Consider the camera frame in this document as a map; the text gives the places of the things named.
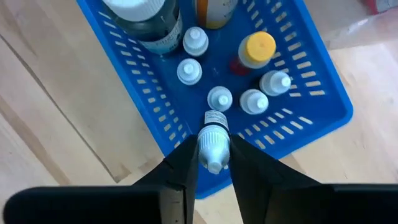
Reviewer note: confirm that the yellow food colouring bottle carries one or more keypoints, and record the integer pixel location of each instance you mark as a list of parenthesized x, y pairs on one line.
[(214, 12)]

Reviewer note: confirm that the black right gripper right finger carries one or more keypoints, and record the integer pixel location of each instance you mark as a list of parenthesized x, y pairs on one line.
[(311, 205)]

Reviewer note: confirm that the small orange dropper bottle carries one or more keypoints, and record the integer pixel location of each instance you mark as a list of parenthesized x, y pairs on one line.
[(258, 48)]

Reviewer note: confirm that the black bottle with white cap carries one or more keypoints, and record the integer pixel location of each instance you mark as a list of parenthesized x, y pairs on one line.
[(146, 21)]

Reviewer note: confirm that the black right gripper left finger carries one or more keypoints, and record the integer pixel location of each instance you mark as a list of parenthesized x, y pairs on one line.
[(93, 205)]

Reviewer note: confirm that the blue plastic basket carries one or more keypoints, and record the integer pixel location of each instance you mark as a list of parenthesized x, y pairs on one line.
[(311, 105)]

